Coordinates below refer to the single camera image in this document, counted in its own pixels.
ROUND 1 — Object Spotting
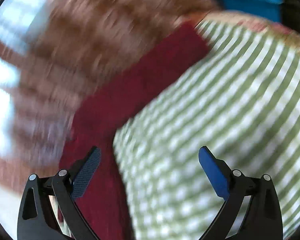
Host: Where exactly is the dark red knitted garment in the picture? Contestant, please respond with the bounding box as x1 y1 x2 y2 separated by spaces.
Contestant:
59 23 209 239

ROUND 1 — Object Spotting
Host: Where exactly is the green white checkered bedsheet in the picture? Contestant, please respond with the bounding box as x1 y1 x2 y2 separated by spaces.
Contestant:
113 12 300 239

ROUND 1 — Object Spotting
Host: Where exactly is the brown floral patterned curtain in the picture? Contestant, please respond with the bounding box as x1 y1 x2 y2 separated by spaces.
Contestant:
0 0 219 192

